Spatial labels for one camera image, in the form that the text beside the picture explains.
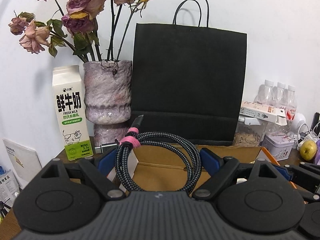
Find purple tissue packet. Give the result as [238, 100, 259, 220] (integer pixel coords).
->
[313, 140, 320, 165]

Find yellow green apple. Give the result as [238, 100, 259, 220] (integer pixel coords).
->
[299, 140, 317, 161]

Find right clear water bottle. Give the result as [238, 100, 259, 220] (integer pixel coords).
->
[284, 85, 297, 126]

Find middle clear water bottle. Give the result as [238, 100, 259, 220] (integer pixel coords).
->
[272, 82, 287, 109]

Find white green milk carton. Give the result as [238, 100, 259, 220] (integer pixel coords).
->
[52, 65, 93, 161]

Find black paper shopping bag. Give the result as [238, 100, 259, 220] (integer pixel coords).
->
[129, 0, 249, 147]

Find left clear water bottle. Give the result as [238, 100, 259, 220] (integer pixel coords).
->
[254, 80, 274, 106]

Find red orange cardboard box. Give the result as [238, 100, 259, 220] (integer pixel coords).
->
[107, 143, 301, 198]

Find white small desk fan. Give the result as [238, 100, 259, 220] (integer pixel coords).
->
[289, 113, 306, 141]

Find black braided usb cable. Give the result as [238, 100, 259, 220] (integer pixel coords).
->
[94, 114, 203, 196]

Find clear water bottle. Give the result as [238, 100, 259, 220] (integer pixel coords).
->
[272, 82, 287, 109]
[284, 85, 297, 126]
[254, 80, 274, 106]

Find purple textured ceramic vase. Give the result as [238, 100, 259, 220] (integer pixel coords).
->
[83, 60, 132, 147]

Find white charging cables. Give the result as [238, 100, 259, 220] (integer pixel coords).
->
[295, 123, 320, 151]

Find dried pink rose bouquet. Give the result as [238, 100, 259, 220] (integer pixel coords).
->
[8, 0, 150, 63]

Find white leaflet board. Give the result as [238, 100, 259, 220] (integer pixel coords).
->
[3, 139, 42, 182]

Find white pink flat carton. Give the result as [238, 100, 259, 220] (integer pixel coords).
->
[240, 101, 287, 126]

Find clear seed container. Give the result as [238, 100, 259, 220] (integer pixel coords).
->
[232, 115, 267, 147]

